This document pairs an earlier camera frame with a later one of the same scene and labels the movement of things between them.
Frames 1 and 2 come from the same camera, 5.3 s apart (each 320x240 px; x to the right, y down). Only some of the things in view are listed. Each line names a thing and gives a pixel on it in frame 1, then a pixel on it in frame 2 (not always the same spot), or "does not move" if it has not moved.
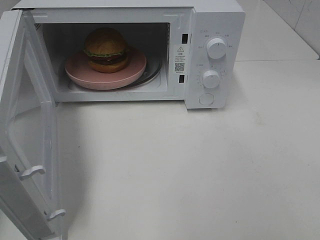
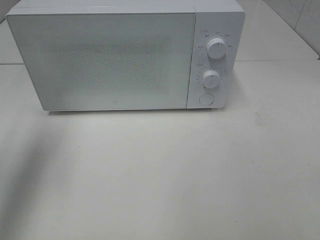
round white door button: (206, 99) does not move
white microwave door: (29, 189) to (82, 61)
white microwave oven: (143, 50) does not move
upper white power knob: (216, 48) does not move
